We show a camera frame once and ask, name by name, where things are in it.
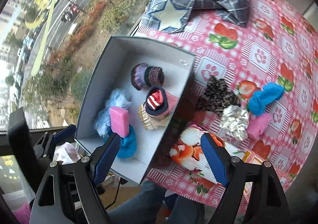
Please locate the person's jeans leg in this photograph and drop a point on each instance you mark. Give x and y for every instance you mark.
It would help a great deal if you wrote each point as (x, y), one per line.
(144, 208)

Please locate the grey open storage box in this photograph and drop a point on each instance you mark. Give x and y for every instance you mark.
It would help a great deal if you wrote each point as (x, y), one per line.
(118, 58)

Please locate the pink sponge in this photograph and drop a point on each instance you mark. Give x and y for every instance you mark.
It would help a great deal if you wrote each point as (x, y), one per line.
(257, 126)
(119, 121)

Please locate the white dotted scrunchie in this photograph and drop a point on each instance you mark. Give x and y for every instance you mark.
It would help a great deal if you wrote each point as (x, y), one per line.
(235, 121)

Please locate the leopard print scrunchie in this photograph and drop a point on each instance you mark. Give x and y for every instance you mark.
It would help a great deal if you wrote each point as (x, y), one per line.
(217, 97)

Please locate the blue cloth in box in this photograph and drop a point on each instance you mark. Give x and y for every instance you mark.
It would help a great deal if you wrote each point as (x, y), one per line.
(121, 147)

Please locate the pink navy striped sock roll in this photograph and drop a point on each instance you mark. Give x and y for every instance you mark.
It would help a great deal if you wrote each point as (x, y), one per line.
(159, 103)

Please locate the white plastic bag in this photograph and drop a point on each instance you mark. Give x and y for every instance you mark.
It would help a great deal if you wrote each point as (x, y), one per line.
(66, 154)

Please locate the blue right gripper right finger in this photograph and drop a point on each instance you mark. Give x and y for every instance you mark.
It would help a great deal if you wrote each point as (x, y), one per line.
(217, 158)

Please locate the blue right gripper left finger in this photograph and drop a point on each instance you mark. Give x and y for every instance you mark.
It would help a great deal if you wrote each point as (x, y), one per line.
(103, 158)

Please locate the beige ruffled sock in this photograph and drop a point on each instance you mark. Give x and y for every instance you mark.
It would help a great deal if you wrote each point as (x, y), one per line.
(151, 123)

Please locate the purple knitted sock roll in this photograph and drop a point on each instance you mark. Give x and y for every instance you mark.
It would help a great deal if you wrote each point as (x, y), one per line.
(143, 75)

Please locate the light blue fluffy cloth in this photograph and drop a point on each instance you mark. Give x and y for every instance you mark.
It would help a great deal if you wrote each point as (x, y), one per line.
(119, 101)

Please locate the pink strawberry tablecloth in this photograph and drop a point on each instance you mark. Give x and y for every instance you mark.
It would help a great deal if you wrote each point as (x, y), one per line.
(277, 46)

